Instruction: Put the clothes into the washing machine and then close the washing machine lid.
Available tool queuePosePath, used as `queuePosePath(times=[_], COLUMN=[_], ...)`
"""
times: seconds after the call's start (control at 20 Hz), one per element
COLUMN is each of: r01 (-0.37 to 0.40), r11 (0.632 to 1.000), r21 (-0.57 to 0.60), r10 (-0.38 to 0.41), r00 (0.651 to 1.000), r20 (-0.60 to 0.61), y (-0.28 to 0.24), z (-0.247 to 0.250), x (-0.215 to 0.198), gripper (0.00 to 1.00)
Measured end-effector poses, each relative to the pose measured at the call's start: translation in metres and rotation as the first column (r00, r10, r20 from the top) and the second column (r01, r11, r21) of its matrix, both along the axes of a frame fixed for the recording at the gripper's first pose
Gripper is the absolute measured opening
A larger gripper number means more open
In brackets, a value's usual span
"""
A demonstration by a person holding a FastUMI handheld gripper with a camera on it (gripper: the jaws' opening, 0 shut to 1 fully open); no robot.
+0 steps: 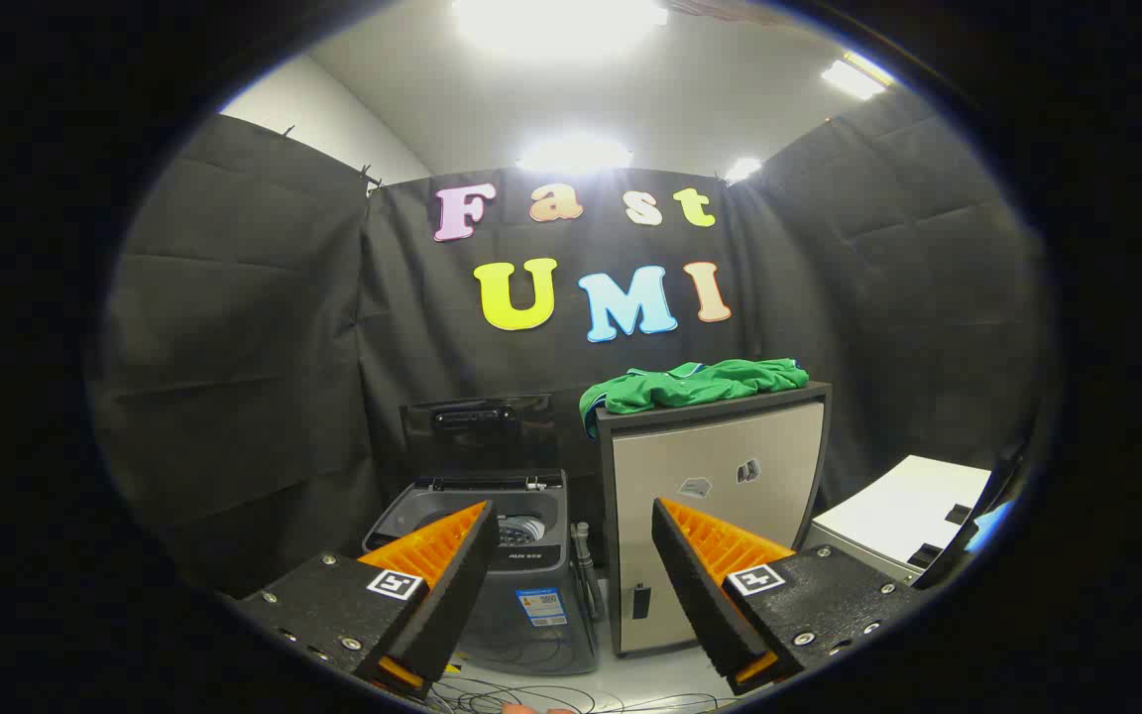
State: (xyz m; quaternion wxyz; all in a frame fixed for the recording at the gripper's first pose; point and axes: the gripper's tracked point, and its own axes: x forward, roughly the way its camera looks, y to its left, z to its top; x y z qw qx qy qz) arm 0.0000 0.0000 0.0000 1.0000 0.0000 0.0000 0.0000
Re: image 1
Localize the black backdrop cloth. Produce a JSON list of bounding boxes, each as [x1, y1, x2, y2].
[[85, 89, 1053, 601]]

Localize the silver door black cabinet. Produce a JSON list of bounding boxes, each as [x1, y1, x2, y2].
[[594, 382, 833, 658]]

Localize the grey drain hose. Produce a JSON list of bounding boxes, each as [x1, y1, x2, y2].
[[571, 523, 608, 621]]

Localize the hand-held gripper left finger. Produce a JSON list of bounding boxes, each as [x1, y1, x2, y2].
[[239, 501, 500, 700]]

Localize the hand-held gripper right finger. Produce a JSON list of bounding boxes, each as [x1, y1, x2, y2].
[[651, 498, 926, 695]]

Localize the white appliance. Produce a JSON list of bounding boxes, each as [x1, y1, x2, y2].
[[804, 455, 993, 586]]

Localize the green polo shirt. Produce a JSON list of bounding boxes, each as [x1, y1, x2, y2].
[[579, 358, 810, 437]]

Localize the grey washing machine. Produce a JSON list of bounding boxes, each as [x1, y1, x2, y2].
[[363, 469, 600, 675]]

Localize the grey floor cables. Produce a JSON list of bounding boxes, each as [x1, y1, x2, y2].
[[427, 662, 731, 714]]

